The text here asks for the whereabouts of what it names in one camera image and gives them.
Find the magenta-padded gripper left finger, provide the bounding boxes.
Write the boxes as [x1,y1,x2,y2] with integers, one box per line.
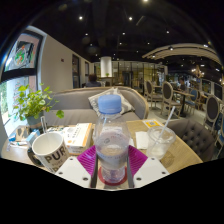
[54,144,100,190]

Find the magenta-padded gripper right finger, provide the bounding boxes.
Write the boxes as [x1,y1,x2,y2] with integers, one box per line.
[125,144,171,189]

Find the clear blue-capped water bottle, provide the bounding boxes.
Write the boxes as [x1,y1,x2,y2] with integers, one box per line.
[92,94,132,185]

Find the clear plastic cup with lid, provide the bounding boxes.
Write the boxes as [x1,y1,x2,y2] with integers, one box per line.
[145,125,177,161]

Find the white mug with black lettering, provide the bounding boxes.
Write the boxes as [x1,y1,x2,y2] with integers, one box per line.
[26,131,71,174]

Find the white paper napkin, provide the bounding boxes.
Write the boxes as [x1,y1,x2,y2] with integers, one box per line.
[134,130,150,151]

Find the white and orange box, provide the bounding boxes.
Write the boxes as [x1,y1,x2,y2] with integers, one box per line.
[62,122,94,156]

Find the flat round red coaster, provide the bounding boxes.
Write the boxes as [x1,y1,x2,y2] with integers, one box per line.
[97,166,129,187]

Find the yellow table sticker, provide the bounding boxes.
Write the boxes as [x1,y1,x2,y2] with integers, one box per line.
[142,118,164,129]

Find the clear drinking straw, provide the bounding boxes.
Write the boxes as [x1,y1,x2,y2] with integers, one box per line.
[159,105,177,143]

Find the dark tufted armchair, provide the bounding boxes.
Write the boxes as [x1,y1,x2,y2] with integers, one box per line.
[165,118,217,163]

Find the grey curved sofa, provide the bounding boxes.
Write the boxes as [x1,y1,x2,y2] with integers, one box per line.
[42,85,150,128]

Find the grey patterned cushion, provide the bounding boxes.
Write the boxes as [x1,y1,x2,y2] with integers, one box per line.
[87,87,136,118]

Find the green potted plant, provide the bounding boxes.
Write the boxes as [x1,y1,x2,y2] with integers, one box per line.
[12,82,65,135]

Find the group of wooden dining chairs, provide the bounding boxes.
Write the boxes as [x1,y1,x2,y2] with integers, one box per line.
[143,79,224,148]

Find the wooden dining table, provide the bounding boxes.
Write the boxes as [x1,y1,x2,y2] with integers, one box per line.
[172,89,196,118]

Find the person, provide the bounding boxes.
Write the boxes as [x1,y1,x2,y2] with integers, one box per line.
[84,73,103,89]

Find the gold chandelier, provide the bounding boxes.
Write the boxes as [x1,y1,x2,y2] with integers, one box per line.
[190,64,206,80]

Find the framed window poster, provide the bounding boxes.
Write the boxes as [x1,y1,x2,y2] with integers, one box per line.
[3,30,44,72]

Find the group of ceiling spotlights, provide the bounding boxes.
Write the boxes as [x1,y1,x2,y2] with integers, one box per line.
[77,0,214,54]

